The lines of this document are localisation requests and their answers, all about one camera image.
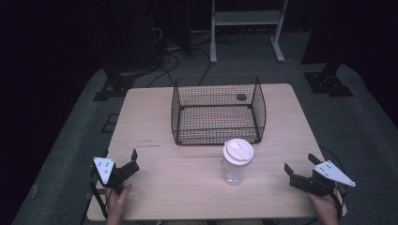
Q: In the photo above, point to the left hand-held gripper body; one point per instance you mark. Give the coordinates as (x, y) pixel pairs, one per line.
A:
(104, 170)

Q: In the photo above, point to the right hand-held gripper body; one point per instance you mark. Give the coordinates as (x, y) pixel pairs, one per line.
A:
(325, 178)

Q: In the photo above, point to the person's right hand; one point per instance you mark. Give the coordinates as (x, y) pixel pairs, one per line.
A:
(325, 209)

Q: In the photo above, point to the person's left hand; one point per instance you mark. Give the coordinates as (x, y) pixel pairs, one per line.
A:
(116, 203)

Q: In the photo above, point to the clear jar with white lid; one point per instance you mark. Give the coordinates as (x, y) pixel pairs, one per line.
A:
(236, 162)

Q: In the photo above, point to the black stand base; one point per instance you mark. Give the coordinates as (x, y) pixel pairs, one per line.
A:
(328, 82)
(114, 86)

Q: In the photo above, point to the black round disc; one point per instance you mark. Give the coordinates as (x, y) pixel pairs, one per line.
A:
(241, 97)

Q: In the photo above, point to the white metal stand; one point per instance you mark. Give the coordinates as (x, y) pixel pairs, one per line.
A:
(247, 18)

